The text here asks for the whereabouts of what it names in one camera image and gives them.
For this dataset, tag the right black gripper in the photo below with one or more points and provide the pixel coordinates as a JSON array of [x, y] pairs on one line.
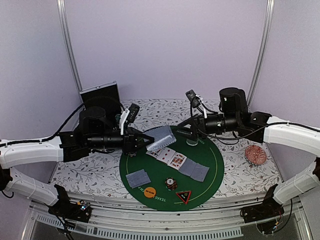
[[197, 125]]

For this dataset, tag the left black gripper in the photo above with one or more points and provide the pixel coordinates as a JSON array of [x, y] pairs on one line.
[[130, 144]]

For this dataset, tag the blue poker chip stack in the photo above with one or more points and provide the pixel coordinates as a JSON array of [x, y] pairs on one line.
[[132, 154]]

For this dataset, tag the queen of spades card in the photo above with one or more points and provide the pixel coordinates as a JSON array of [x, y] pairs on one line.
[[154, 154]]

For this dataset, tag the blue playing card deck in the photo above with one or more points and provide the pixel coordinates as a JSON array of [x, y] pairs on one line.
[[163, 137]]

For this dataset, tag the three of diamonds card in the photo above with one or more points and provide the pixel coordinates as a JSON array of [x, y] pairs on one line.
[[165, 155]]

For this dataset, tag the dealt card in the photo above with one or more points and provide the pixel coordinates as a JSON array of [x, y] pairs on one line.
[[139, 173]]

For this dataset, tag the king of diamonds card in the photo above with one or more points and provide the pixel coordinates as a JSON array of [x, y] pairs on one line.
[[177, 160]]

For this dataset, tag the face-down board card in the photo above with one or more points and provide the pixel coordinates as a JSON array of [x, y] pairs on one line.
[[199, 172], [188, 167]]

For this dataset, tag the orange big blind button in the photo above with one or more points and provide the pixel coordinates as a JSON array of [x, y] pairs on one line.
[[150, 192]]

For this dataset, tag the red black poker chip stack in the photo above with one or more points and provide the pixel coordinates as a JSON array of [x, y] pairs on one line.
[[171, 184]]

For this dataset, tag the aluminium poker chip case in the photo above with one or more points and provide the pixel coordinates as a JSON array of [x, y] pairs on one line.
[[105, 96]]

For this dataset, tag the black red triangular marker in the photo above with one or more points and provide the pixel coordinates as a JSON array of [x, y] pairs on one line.
[[184, 196]]

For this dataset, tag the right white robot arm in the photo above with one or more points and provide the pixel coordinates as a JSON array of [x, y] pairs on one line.
[[259, 127]]

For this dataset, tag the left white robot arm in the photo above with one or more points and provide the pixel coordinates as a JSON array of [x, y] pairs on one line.
[[92, 133]]

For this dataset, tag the green poker chip stack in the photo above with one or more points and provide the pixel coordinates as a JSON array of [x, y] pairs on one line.
[[117, 118]]

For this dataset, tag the round green poker mat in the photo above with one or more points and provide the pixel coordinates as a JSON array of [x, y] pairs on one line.
[[205, 153]]

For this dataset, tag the floral patterned table cover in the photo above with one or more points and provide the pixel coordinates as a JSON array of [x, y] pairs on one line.
[[98, 174]]

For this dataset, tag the red patterned small bowl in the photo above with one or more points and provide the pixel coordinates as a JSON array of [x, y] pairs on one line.
[[255, 155]]

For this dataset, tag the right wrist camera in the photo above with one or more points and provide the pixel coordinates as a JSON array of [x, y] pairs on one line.
[[196, 102]]

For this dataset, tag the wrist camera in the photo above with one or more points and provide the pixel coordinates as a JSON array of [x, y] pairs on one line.
[[128, 116], [196, 102]]

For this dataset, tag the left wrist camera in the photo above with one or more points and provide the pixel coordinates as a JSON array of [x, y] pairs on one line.
[[128, 116]]

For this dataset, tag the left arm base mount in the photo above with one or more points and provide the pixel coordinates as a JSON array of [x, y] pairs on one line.
[[80, 211]]

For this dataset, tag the aluminium front rail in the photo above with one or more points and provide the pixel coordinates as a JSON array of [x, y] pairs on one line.
[[217, 219]]

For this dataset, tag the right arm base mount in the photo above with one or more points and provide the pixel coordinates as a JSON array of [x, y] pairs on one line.
[[267, 209]]

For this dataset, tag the right aluminium frame post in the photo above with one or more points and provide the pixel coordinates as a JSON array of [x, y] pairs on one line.
[[262, 49]]

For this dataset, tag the aluminium frame post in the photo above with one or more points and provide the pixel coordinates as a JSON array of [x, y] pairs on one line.
[[62, 13], [262, 49]]

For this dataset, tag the left aluminium frame post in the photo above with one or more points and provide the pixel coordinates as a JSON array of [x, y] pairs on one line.
[[62, 13]]

